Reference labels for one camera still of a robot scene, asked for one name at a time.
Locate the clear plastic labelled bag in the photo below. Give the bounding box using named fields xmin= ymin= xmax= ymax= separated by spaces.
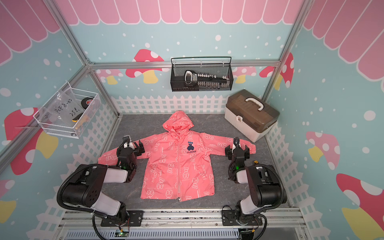
xmin=43 ymin=91 xmax=84 ymax=128

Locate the white brown storage toolbox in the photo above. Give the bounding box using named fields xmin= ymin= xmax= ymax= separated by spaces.
xmin=225 ymin=90 xmax=280 ymax=143

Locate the black wire mesh basket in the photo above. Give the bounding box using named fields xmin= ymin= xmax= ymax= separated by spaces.
xmin=170 ymin=57 xmax=234 ymax=92

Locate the black tape roll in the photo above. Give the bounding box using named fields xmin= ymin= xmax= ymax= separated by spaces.
xmin=81 ymin=97 xmax=94 ymax=110

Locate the white wire basket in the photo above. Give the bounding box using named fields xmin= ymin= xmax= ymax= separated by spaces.
xmin=34 ymin=82 xmax=102 ymax=139

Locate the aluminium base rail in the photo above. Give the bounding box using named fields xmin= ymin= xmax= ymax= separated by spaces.
xmin=56 ymin=208 xmax=307 ymax=240

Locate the yellow black tool in basket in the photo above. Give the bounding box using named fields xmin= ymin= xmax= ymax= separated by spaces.
xmin=72 ymin=113 xmax=83 ymax=123

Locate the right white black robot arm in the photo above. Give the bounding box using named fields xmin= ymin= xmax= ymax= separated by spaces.
xmin=221 ymin=138 xmax=287 ymax=240

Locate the pink child rain jacket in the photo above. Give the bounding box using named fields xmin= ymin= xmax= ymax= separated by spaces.
xmin=98 ymin=110 xmax=257 ymax=202

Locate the socket wrench set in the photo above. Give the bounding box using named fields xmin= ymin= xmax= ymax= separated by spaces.
xmin=184 ymin=71 xmax=231 ymax=91

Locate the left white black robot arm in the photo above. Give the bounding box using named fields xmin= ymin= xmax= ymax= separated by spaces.
xmin=57 ymin=136 xmax=145 ymax=240

